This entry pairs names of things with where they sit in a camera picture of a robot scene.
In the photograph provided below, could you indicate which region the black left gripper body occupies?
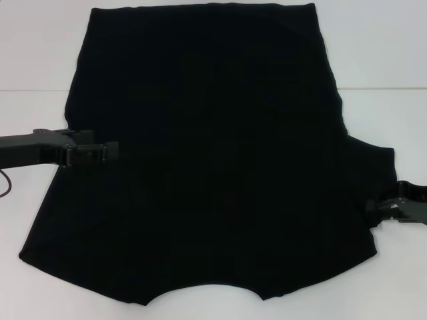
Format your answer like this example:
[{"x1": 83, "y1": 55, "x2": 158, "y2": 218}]
[{"x1": 0, "y1": 127, "x2": 78, "y2": 168}]

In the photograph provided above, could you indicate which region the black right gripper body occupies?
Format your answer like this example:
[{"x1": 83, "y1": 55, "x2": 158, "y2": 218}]
[{"x1": 394, "y1": 180, "x2": 427, "y2": 227}]

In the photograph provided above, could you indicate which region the black t-shirt with white print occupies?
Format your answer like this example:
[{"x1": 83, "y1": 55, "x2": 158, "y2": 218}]
[{"x1": 18, "y1": 3, "x2": 400, "y2": 298}]

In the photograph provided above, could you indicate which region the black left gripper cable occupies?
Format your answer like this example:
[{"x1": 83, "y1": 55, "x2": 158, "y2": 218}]
[{"x1": 0, "y1": 169, "x2": 13, "y2": 200}]

